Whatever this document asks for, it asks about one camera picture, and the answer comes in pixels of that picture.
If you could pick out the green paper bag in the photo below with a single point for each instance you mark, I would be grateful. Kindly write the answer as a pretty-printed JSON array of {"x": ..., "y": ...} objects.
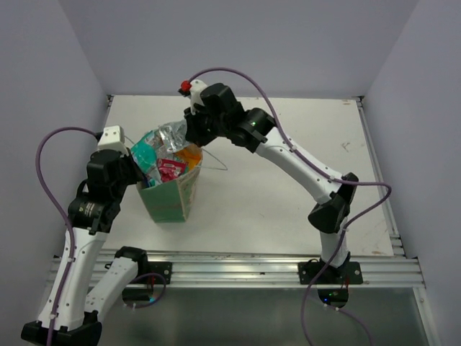
[{"x": 171, "y": 202}]

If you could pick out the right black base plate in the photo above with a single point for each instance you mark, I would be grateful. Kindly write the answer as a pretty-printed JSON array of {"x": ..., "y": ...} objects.
[{"x": 349, "y": 273}]

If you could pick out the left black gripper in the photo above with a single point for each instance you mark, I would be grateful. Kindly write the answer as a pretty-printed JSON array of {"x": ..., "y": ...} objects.
[{"x": 128, "y": 160}]

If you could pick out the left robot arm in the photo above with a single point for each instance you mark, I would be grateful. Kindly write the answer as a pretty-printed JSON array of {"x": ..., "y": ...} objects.
[{"x": 74, "y": 312}]

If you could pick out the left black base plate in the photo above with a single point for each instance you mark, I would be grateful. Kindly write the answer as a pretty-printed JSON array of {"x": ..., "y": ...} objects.
[{"x": 153, "y": 273}]

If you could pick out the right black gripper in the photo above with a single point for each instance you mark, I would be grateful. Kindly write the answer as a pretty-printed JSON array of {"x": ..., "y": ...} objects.
[{"x": 192, "y": 114}]

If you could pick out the teal candy packet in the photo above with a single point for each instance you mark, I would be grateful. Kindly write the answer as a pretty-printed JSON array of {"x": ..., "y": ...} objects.
[{"x": 146, "y": 153}]

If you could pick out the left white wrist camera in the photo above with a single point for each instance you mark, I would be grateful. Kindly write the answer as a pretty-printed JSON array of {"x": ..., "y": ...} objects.
[{"x": 112, "y": 138}]

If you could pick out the grey snack packet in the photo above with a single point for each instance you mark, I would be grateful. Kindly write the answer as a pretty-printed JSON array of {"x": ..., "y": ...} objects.
[{"x": 173, "y": 135}]

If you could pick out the aluminium mounting rail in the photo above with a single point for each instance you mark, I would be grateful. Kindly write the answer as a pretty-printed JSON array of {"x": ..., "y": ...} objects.
[{"x": 234, "y": 270}]

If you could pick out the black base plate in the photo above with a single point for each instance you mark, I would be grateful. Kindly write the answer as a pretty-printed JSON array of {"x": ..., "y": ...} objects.
[
  {"x": 153, "y": 273},
  {"x": 349, "y": 273}
]

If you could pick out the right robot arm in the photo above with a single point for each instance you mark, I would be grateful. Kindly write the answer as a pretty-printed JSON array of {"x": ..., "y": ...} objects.
[{"x": 333, "y": 195}]

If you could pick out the pink snack packet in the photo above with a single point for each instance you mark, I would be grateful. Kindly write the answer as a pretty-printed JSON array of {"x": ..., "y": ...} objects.
[{"x": 170, "y": 169}]

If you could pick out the orange yellow snack packet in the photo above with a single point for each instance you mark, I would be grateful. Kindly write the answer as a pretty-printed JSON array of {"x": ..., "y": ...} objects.
[{"x": 191, "y": 156}]

